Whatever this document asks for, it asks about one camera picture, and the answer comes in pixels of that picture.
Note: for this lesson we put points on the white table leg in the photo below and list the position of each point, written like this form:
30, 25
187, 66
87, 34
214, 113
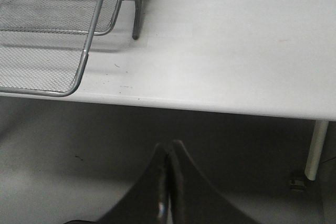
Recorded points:
315, 149

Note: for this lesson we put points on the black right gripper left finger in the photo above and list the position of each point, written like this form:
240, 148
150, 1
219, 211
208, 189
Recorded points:
147, 200

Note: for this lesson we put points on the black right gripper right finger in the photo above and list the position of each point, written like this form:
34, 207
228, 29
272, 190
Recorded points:
193, 198

